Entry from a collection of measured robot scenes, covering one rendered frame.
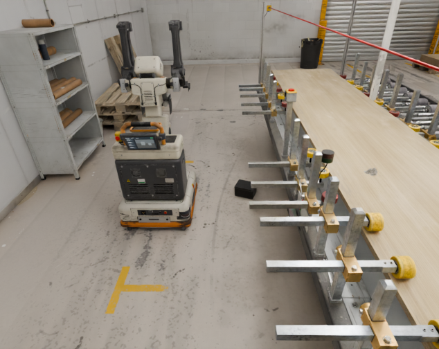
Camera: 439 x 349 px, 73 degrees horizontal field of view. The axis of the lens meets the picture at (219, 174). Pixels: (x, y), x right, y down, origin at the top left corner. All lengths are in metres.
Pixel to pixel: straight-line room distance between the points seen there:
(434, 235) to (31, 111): 3.45
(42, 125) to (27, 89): 0.38
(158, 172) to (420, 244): 1.82
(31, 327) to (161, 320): 0.84
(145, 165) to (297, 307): 1.53
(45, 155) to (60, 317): 1.96
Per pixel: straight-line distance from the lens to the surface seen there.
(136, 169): 2.51
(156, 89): 2.55
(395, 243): 1.47
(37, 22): 3.91
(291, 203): 1.60
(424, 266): 1.42
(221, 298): 2.23
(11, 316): 2.61
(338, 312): 1.40
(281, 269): 1.15
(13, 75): 3.57
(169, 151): 2.34
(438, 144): 2.47
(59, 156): 3.74
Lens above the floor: 1.81
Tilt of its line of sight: 32 degrees down
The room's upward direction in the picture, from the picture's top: 2 degrees counter-clockwise
